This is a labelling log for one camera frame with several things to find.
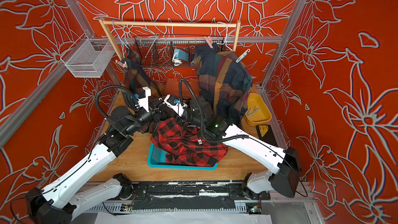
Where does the teal plastic basket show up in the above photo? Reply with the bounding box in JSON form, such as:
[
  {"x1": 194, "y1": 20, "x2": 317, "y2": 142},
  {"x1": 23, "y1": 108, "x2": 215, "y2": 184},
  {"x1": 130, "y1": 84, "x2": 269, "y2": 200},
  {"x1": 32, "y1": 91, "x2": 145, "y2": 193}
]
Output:
[{"x1": 147, "y1": 144, "x2": 218, "y2": 171}]

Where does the dark multicolour plaid shirt right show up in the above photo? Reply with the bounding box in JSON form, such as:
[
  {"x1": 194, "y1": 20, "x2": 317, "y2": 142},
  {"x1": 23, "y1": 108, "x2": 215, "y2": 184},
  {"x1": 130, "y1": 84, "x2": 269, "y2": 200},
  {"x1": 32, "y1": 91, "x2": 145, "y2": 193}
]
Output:
[{"x1": 193, "y1": 45, "x2": 253, "y2": 127}]

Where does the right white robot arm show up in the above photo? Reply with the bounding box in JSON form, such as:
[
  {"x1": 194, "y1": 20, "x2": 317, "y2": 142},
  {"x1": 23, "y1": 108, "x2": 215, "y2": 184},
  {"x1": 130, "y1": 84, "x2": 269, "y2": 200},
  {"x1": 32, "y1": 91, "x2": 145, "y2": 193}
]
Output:
[{"x1": 171, "y1": 78, "x2": 303, "y2": 198}]

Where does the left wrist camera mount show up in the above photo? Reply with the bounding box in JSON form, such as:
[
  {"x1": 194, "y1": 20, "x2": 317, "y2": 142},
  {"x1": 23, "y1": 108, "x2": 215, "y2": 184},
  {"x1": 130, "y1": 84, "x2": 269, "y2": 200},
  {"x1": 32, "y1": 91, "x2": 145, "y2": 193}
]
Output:
[{"x1": 134, "y1": 87, "x2": 151, "y2": 112}]

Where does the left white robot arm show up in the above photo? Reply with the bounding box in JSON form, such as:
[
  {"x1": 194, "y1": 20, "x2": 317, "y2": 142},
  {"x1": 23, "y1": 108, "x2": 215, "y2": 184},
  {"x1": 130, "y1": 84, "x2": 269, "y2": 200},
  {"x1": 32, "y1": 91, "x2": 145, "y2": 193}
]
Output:
[{"x1": 25, "y1": 85, "x2": 166, "y2": 224}]

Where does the dark plaid shirt left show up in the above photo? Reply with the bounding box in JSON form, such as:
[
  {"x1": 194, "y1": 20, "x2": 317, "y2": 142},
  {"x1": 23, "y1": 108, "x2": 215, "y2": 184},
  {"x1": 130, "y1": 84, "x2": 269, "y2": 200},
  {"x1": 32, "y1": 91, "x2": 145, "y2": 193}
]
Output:
[{"x1": 122, "y1": 47, "x2": 162, "y2": 97}]

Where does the wooden clothes rack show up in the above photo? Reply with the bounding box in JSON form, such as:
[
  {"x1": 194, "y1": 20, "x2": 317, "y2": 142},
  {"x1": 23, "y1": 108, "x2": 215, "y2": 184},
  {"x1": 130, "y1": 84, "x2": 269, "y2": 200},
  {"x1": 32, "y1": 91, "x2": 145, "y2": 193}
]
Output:
[{"x1": 98, "y1": 18, "x2": 241, "y2": 65}]

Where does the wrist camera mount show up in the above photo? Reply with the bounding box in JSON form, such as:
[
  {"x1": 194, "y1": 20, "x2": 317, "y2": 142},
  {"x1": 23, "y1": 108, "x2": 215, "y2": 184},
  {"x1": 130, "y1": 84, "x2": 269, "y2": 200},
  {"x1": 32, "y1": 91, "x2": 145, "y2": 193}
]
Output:
[
  {"x1": 134, "y1": 87, "x2": 151, "y2": 112},
  {"x1": 164, "y1": 94, "x2": 188, "y2": 117}
]

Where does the mint clothespin right shirt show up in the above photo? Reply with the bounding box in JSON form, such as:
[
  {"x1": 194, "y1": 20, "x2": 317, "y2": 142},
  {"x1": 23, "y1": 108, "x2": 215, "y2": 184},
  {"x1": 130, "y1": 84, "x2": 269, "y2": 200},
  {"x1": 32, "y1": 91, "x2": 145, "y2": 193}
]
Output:
[{"x1": 236, "y1": 49, "x2": 250, "y2": 63}]

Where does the white wire basket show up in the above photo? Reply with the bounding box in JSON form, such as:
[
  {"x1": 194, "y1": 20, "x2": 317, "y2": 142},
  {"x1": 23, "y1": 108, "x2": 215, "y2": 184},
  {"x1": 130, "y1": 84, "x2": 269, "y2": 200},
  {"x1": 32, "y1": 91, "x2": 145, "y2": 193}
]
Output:
[{"x1": 60, "y1": 33, "x2": 117, "y2": 81}]

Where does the red tool case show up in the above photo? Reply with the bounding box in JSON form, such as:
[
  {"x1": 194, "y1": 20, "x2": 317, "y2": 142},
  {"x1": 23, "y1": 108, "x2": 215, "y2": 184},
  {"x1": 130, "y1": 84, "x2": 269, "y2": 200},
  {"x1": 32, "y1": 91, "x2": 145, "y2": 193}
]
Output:
[{"x1": 164, "y1": 78, "x2": 200, "y2": 99}]

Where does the black wire basket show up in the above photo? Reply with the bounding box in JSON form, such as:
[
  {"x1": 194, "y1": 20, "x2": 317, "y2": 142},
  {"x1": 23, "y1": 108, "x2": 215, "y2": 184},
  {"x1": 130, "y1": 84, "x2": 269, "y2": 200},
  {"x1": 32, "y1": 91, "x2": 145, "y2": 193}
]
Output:
[{"x1": 130, "y1": 34, "x2": 226, "y2": 68}]

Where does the red black plaid shirt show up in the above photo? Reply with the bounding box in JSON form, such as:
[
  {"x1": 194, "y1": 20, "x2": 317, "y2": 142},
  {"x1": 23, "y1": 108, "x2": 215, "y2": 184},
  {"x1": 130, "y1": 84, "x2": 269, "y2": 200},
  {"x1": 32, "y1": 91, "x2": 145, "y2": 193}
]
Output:
[{"x1": 150, "y1": 117, "x2": 228, "y2": 167}]

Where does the yellow plastic tray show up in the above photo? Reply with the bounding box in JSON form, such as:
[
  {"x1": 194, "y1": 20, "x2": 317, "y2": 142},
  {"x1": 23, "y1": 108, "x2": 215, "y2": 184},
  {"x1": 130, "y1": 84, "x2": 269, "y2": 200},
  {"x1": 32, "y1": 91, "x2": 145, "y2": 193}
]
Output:
[{"x1": 244, "y1": 92, "x2": 272, "y2": 127}]

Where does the teal box with cable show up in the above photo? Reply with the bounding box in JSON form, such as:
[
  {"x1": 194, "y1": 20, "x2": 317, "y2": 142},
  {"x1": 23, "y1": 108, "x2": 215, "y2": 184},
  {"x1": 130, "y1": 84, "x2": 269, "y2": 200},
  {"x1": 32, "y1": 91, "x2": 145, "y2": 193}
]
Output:
[{"x1": 172, "y1": 48, "x2": 190, "y2": 66}]

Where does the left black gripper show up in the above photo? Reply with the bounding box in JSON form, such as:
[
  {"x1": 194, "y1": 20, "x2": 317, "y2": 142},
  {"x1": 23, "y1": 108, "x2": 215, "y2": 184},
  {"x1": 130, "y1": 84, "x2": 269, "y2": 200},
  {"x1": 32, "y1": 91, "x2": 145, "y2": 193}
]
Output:
[{"x1": 125, "y1": 96, "x2": 170, "y2": 138}]

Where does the black box with label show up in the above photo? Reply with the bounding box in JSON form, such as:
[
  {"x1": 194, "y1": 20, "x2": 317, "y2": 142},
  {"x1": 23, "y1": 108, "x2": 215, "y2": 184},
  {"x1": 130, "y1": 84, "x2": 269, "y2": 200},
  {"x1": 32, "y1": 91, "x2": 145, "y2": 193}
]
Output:
[{"x1": 256, "y1": 124, "x2": 278, "y2": 147}]

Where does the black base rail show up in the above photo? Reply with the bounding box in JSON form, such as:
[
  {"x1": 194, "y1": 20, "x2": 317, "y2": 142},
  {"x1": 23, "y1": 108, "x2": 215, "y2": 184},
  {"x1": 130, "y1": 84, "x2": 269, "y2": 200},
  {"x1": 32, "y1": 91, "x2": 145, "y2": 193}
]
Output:
[{"x1": 125, "y1": 180, "x2": 271, "y2": 212}]

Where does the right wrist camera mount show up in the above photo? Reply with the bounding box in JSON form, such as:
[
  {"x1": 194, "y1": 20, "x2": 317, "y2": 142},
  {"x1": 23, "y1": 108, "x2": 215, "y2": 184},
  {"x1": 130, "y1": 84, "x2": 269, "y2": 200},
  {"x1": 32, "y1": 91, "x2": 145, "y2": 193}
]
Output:
[{"x1": 164, "y1": 94, "x2": 188, "y2": 117}]

